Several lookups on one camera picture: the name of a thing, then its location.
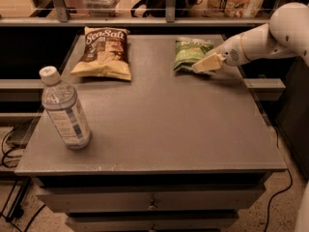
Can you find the black power cable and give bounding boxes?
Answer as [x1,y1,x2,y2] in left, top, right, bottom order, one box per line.
[263,126,294,232]

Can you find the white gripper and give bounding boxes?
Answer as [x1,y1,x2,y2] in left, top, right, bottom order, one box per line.
[192,33,249,73]

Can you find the black backpack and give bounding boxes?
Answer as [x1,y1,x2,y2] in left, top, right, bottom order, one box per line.
[130,0,202,17]

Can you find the sea salt chip bag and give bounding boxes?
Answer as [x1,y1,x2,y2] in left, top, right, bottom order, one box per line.
[70,27,131,81]

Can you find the grey drawer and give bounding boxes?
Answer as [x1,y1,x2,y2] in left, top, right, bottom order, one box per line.
[66,212,239,232]
[38,185,265,213]

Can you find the grey drawer cabinet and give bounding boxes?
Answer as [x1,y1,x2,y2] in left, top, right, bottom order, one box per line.
[16,35,286,217]

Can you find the lower grey drawer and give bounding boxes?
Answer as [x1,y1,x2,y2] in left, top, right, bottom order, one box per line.
[66,212,239,232]

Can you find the grey metal shelf rail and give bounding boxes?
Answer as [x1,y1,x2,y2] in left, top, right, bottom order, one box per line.
[0,0,309,28]

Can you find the upper grey drawer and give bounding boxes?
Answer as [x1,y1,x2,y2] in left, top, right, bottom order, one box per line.
[38,185,265,213]

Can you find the black cables on floor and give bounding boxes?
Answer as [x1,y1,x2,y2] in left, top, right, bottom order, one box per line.
[0,119,46,232]

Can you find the clear plastic water bottle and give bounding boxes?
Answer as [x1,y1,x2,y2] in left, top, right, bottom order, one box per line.
[39,66,91,149]

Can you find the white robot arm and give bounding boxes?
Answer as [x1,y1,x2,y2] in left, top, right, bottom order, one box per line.
[192,2,309,73]

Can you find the green jalapeno chip bag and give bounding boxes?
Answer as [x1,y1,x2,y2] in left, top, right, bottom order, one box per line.
[174,37,213,73]

